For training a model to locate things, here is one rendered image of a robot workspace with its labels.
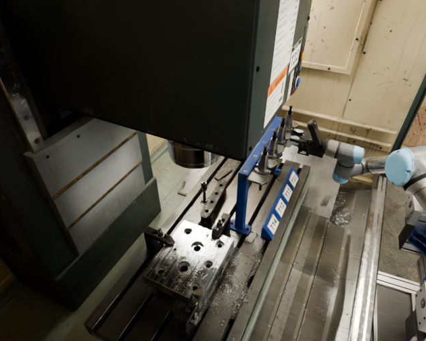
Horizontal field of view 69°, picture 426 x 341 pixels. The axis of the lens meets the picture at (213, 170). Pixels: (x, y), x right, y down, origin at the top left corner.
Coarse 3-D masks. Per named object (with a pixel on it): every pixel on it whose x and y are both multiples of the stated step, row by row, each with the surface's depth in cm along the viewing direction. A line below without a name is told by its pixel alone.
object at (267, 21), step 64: (64, 0) 67; (128, 0) 60; (192, 0) 54; (256, 0) 50; (64, 64) 79; (128, 64) 69; (192, 64) 62; (256, 64) 57; (128, 128) 82; (192, 128) 72; (256, 128) 70
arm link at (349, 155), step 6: (342, 144) 133; (348, 144) 134; (336, 150) 140; (342, 150) 132; (348, 150) 132; (354, 150) 131; (360, 150) 131; (336, 156) 135; (342, 156) 133; (348, 156) 132; (354, 156) 131; (360, 156) 130; (342, 162) 135; (348, 162) 134; (354, 162) 132; (360, 162) 132
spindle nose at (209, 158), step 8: (168, 144) 88; (176, 144) 84; (176, 152) 86; (184, 152) 84; (192, 152) 84; (200, 152) 84; (208, 152) 85; (176, 160) 88; (184, 160) 86; (192, 160) 86; (200, 160) 86; (208, 160) 87; (216, 160) 90; (192, 168) 88
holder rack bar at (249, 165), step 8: (280, 120) 145; (272, 128) 140; (264, 136) 135; (272, 136) 135; (264, 144) 130; (256, 152) 126; (248, 160) 122; (256, 160) 122; (248, 168) 118; (240, 176) 117
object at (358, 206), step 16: (352, 192) 190; (368, 192) 187; (352, 208) 180; (368, 208) 176; (352, 224) 170; (352, 240) 161; (352, 256) 153; (352, 272) 146; (352, 288) 140; (336, 304) 135; (352, 304) 133; (336, 320) 130; (336, 336) 125
